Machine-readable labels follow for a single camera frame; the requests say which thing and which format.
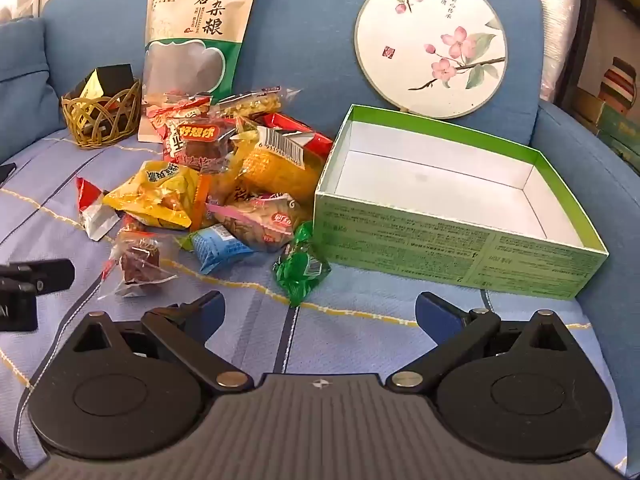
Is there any yellow corn packet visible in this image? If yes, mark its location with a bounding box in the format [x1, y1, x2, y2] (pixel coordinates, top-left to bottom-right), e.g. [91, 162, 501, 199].
[235, 127, 331, 206]

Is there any red noodle snack packet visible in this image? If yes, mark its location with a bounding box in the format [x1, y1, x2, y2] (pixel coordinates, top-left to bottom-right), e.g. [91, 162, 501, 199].
[145, 91, 213, 143]

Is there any red packet with brown cake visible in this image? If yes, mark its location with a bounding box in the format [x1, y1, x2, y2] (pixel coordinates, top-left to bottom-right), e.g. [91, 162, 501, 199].
[164, 116, 240, 173]

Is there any orange snack packet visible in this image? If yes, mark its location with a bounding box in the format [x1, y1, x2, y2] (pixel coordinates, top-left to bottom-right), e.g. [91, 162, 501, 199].
[192, 172, 213, 231]

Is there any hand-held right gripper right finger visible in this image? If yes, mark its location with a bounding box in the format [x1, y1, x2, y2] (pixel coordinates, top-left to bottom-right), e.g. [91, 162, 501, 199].
[387, 291, 577, 393]

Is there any woven wicker basket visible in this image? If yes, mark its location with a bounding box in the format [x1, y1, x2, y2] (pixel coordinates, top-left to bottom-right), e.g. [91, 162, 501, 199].
[61, 79, 143, 149]

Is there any small red white packet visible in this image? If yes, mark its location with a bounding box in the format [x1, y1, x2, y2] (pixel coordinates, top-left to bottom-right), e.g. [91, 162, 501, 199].
[75, 176, 123, 241]

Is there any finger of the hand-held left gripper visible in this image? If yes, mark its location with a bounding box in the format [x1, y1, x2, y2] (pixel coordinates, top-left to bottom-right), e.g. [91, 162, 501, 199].
[0, 258, 76, 295]

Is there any striped brown pot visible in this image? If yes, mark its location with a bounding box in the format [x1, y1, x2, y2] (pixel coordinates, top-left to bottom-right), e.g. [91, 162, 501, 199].
[597, 57, 638, 113]

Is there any blue sofa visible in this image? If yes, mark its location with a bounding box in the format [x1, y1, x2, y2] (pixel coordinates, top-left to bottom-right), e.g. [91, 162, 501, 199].
[0, 0, 640, 480]

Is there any small blue snack packet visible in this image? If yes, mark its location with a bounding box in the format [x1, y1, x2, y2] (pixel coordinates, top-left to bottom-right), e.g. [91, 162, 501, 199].
[186, 224, 257, 276]

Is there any beige green grain pouch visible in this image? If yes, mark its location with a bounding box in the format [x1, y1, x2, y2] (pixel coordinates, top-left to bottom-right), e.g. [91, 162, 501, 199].
[137, 0, 265, 143]

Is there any black box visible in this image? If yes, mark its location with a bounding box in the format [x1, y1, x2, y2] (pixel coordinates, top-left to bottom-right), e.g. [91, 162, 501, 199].
[95, 64, 135, 101]

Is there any gold foil packet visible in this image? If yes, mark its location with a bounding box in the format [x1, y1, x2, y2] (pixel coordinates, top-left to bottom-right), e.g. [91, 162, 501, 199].
[79, 71, 105, 101]

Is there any clear packet with dark dates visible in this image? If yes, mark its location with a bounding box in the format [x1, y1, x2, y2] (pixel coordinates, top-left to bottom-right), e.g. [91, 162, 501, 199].
[102, 227, 180, 300]

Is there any black metal shelf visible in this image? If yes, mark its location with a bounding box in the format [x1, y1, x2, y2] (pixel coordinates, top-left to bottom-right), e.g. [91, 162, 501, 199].
[552, 0, 640, 171]

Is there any green candy packet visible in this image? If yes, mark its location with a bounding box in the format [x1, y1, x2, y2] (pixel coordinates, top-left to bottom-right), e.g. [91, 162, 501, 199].
[271, 221, 332, 308]

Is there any round floral fan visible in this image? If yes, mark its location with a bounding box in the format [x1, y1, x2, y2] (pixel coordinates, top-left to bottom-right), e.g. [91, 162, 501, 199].
[354, 0, 508, 120]

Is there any clear peanut packet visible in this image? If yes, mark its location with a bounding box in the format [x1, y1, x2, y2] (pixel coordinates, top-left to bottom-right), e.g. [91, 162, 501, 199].
[210, 191, 312, 253]

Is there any plain red snack packet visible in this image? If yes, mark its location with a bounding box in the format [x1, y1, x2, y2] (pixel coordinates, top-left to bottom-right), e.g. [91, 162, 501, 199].
[257, 111, 335, 156]

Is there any clear plastic roll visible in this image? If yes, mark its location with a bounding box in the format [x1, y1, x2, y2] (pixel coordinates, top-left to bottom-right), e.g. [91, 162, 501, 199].
[531, 0, 583, 103]

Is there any green patterned box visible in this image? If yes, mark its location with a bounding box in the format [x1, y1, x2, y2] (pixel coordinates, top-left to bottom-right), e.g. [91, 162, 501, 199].
[595, 105, 640, 160]

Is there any blue cushion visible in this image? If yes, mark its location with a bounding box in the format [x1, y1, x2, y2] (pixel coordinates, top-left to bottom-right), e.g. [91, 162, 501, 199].
[0, 17, 66, 166]

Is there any light blue striped blanket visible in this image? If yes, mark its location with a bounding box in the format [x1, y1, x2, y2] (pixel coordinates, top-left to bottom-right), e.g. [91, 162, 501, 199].
[0, 125, 601, 461]

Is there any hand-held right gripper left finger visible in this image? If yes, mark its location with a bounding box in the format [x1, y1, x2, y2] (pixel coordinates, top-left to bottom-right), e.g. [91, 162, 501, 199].
[65, 291, 256, 394]

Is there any green cardboard box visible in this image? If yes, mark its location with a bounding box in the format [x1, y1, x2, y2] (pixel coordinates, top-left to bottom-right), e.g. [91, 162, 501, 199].
[312, 104, 610, 301]

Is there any yellow snack packet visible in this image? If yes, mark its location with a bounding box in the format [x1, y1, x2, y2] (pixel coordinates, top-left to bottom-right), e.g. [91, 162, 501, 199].
[102, 160, 206, 231]

